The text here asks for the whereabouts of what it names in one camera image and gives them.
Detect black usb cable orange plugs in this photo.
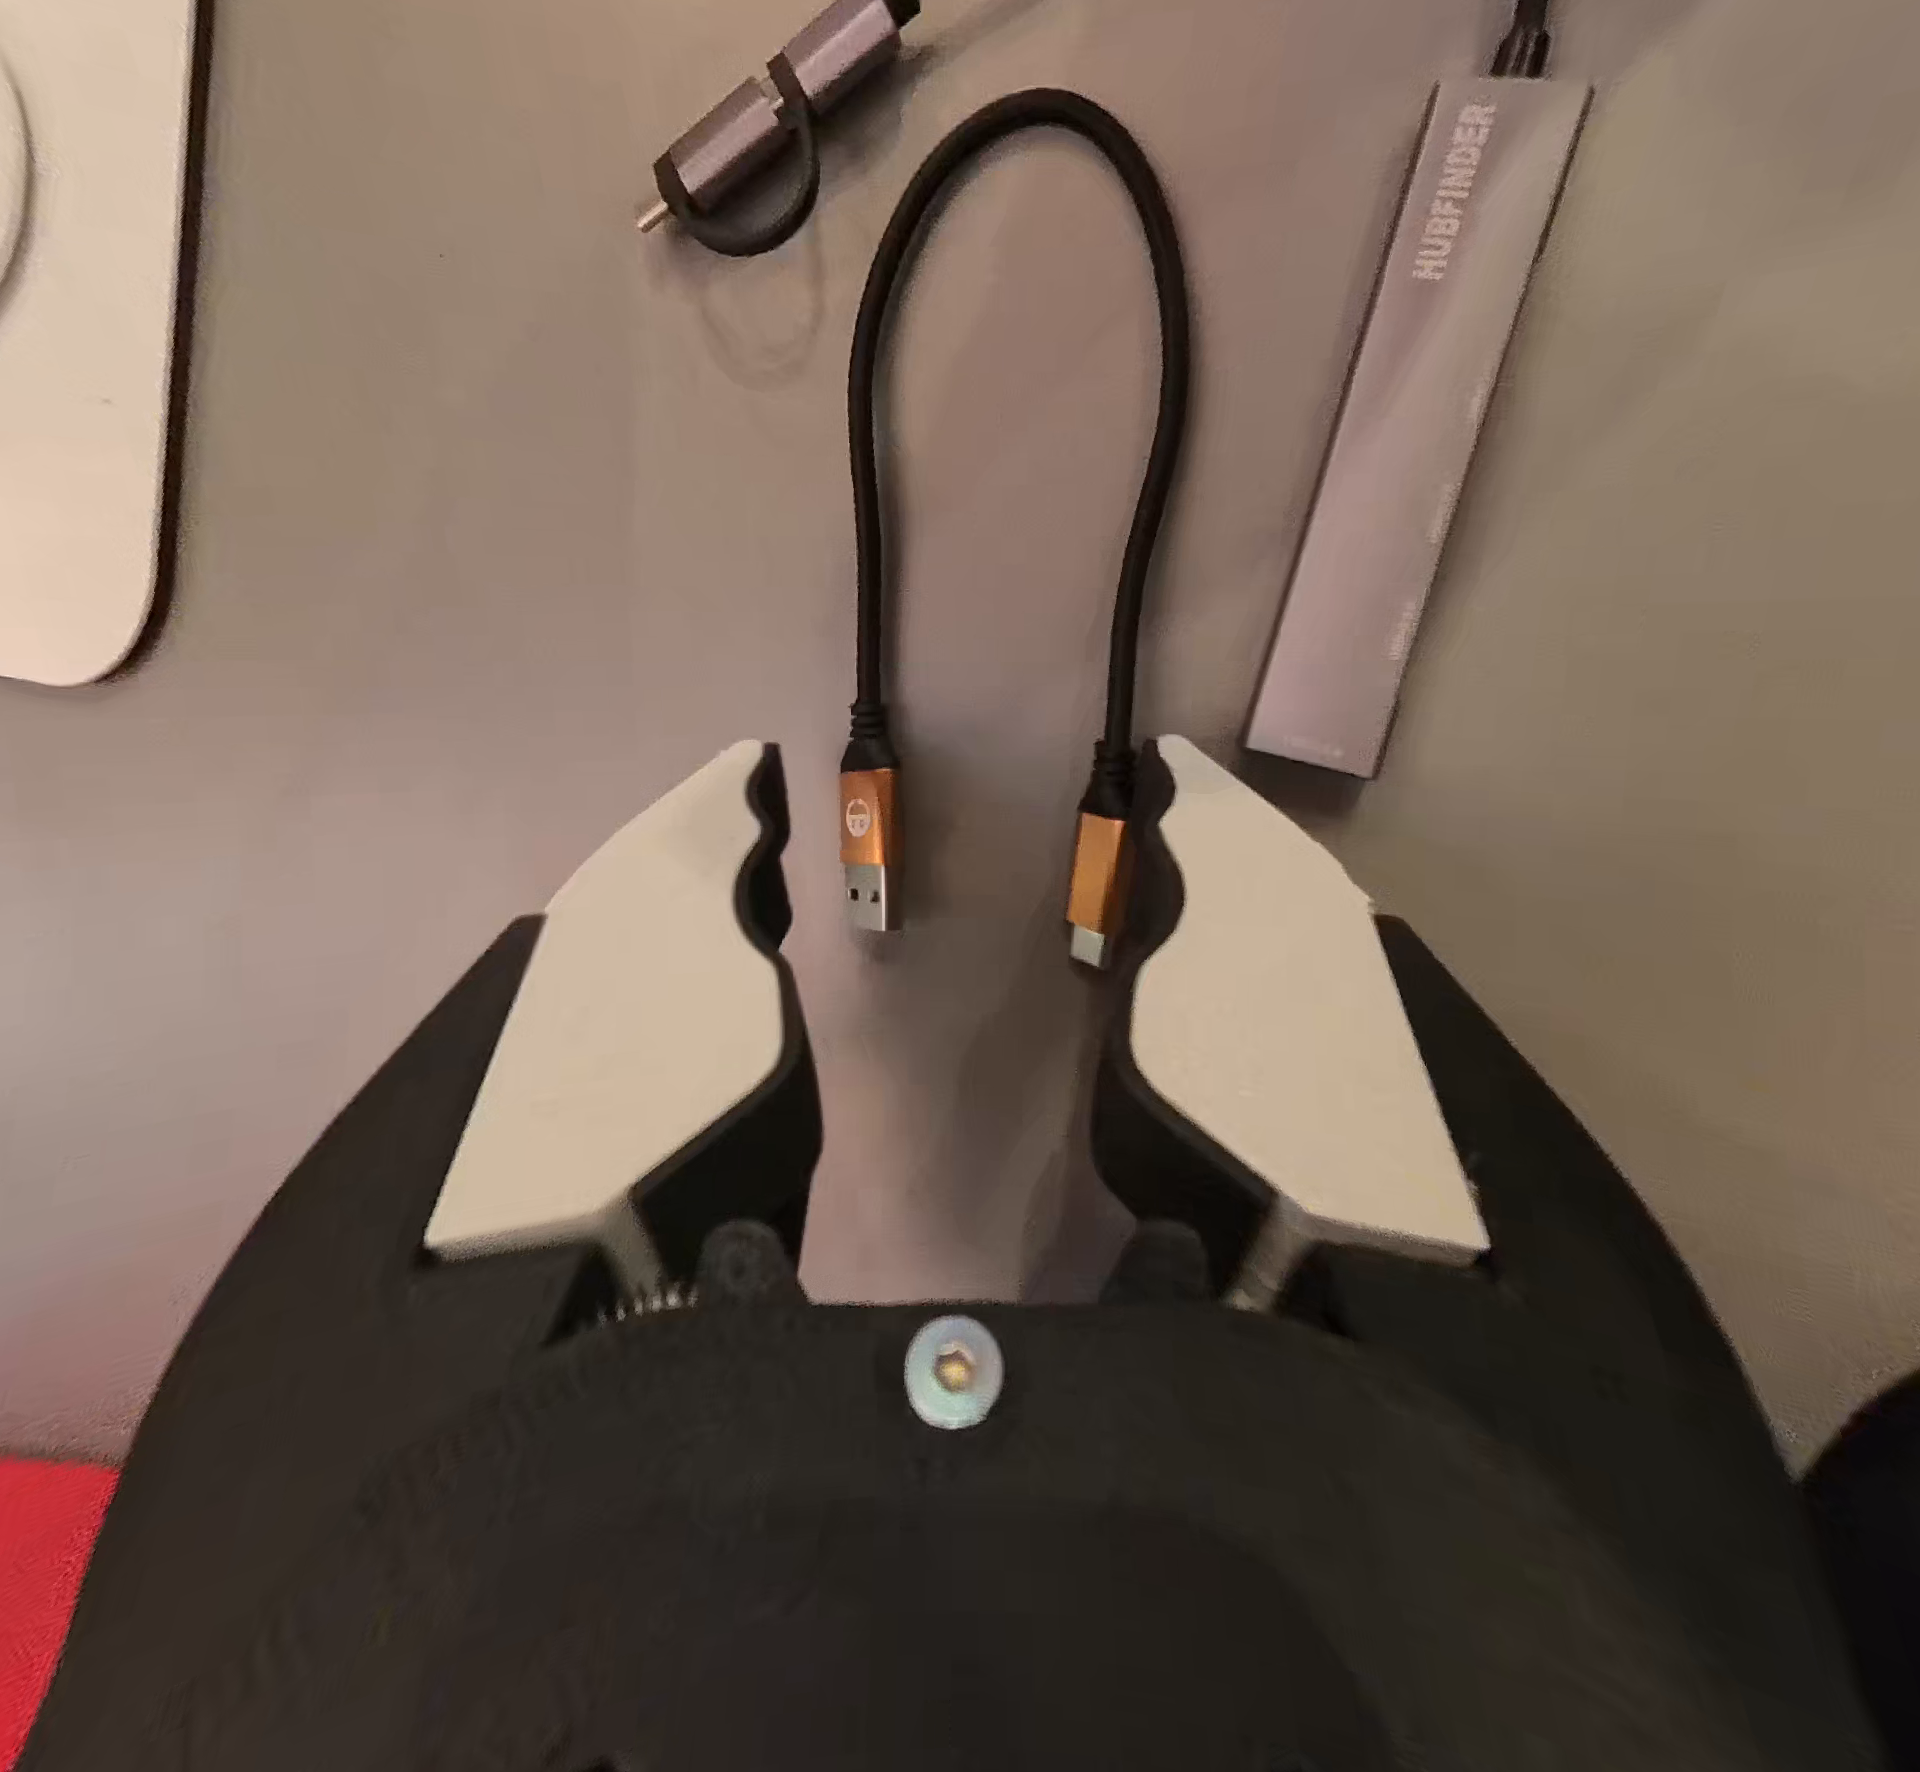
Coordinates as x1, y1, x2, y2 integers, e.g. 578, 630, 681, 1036
829, 88, 1198, 974

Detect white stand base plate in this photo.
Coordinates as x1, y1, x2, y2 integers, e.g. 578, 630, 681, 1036
0, 0, 213, 689

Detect red plastic bin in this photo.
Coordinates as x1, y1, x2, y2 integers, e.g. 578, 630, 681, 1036
0, 1454, 125, 1772

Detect black quilted pad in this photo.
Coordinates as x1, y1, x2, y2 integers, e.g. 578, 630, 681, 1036
1792, 1365, 1920, 1772

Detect black hub cable with plug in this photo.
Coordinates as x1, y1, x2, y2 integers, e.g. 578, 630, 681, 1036
637, 0, 1562, 261

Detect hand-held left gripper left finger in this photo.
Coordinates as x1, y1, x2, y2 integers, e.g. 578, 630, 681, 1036
423, 738, 822, 1304

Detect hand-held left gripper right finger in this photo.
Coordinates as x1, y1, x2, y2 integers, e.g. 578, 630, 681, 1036
1092, 731, 1494, 1312

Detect grey usb hub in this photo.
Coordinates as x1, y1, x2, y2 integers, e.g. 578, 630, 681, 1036
1241, 76, 1595, 779

